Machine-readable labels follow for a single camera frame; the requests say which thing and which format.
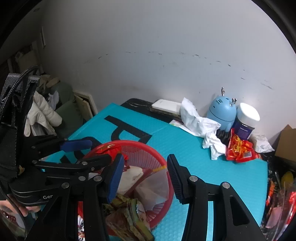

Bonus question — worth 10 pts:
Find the peanut snack packet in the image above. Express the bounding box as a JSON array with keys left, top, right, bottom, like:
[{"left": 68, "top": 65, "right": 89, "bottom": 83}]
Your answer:
[{"left": 103, "top": 193, "right": 155, "bottom": 241}]

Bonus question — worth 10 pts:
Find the orange packet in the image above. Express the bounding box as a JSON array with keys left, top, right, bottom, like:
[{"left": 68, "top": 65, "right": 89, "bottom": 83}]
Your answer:
[{"left": 266, "top": 178, "right": 275, "bottom": 207}]

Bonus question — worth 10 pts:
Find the white flat box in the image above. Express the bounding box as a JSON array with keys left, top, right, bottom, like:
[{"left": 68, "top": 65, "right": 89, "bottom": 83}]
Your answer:
[{"left": 149, "top": 99, "right": 183, "bottom": 116}]

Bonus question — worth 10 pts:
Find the small white green sachet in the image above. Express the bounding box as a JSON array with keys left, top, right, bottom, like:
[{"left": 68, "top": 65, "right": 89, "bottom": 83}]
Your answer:
[{"left": 169, "top": 119, "right": 185, "bottom": 128}]

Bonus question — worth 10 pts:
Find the white printed wrapper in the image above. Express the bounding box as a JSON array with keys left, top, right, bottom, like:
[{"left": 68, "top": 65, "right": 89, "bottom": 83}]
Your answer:
[{"left": 251, "top": 134, "right": 275, "bottom": 153}]

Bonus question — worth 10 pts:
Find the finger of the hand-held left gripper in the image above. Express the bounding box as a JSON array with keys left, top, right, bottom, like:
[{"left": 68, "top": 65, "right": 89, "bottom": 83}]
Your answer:
[
  {"left": 24, "top": 134, "right": 93, "bottom": 158},
  {"left": 32, "top": 153, "right": 115, "bottom": 173}
]

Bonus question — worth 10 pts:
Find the red plastic basket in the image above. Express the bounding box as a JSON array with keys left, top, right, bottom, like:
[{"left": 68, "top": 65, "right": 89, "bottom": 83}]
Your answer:
[{"left": 77, "top": 140, "right": 174, "bottom": 229}]

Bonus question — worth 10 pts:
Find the small crumpled white tissue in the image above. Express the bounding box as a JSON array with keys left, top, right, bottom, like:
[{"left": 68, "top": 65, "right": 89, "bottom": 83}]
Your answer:
[{"left": 202, "top": 132, "right": 227, "bottom": 160}]

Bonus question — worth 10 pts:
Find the small red snack packet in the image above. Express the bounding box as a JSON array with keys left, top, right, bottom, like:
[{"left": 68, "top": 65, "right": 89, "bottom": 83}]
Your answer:
[{"left": 95, "top": 143, "right": 130, "bottom": 163}]

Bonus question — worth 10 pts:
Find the white jacket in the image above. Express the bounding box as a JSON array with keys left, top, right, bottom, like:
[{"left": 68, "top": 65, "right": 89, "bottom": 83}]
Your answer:
[{"left": 24, "top": 90, "right": 63, "bottom": 137}]

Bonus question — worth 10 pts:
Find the teal bubble mat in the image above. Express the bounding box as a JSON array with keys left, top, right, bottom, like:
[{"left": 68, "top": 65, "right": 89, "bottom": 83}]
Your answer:
[{"left": 40, "top": 103, "right": 269, "bottom": 241}]

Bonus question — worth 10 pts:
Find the clear zip bag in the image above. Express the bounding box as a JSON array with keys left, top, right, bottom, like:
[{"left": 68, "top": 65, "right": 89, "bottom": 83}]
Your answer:
[{"left": 135, "top": 167, "right": 169, "bottom": 210}]

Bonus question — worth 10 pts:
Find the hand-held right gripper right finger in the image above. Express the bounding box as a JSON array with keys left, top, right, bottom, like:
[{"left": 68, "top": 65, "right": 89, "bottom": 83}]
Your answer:
[{"left": 166, "top": 153, "right": 266, "bottom": 241}]

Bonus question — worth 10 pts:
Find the beige wall panel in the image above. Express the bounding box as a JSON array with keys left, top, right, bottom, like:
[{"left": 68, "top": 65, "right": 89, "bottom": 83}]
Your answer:
[{"left": 73, "top": 90, "right": 99, "bottom": 121}]

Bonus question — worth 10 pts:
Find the round white snack packet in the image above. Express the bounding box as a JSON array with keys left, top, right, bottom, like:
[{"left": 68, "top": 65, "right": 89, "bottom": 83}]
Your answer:
[{"left": 118, "top": 166, "right": 144, "bottom": 194}]

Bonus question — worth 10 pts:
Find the clear plastic bag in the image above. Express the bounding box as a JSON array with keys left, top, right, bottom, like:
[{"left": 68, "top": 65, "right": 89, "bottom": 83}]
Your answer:
[{"left": 261, "top": 185, "right": 296, "bottom": 241}]

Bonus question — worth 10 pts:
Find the white lid jar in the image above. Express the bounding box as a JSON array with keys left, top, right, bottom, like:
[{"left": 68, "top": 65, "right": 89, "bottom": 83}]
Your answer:
[{"left": 232, "top": 103, "right": 260, "bottom": 141}]

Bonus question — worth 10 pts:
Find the cardboard box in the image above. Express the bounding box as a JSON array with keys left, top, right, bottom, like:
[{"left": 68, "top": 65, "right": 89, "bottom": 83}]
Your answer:
[{"left": 275, "top": 125, "right": 296, "bottom": 163}]

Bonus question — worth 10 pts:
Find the green cushion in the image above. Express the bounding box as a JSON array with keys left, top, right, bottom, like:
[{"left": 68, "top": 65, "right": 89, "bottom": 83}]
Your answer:
[{"left": 52, "top": 82, "right": 85, "bottom": 138}]

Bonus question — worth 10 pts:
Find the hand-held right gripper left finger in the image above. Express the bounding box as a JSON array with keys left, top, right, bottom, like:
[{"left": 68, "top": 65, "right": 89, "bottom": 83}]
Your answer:
[{"left": 24, "top": 153, "right": 125, "bottom": 241}]

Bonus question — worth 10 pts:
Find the large white tissue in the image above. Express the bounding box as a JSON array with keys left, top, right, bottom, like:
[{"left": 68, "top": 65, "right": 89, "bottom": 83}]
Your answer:
[{"left": 180, "top": 97, "right": 221, "bottom": 137}]

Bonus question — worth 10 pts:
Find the red yellow print packet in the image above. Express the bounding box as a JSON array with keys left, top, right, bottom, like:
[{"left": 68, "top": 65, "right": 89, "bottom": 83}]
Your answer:
[{"left": 225, "top": 128, "right": 257, "bottom": 164}]

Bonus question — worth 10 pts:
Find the blue deer humidifier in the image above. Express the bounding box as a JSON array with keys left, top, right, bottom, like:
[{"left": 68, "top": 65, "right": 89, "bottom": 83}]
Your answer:
[{"left": 206, "top": 88, "right": 237, "bottom": 132}]

